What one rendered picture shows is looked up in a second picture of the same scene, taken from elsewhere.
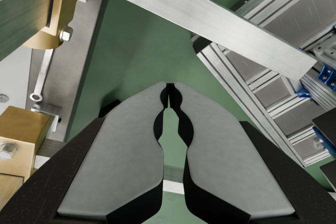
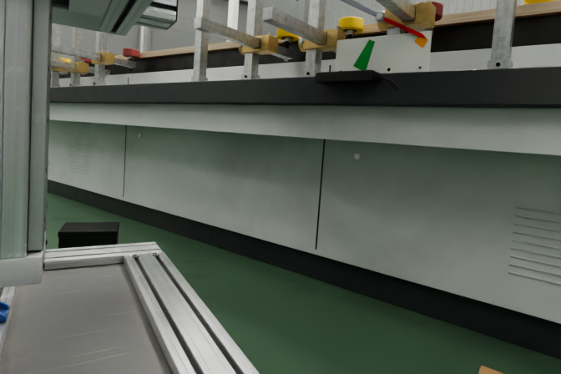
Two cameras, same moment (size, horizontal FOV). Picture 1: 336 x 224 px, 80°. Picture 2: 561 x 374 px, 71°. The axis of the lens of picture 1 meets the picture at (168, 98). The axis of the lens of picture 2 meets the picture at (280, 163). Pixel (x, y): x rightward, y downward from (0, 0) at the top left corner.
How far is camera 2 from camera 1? 1.21 m
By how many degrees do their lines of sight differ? 84
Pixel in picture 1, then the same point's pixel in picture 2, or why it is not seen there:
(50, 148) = (257, 42)
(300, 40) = (17, 340)
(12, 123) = (275, 43)
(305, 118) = not seen: outside the picture
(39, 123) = (270, 44)
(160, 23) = not seen: hidden behind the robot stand
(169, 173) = (216, 27)
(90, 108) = not seen: hidden behind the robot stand
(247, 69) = (47, 277)
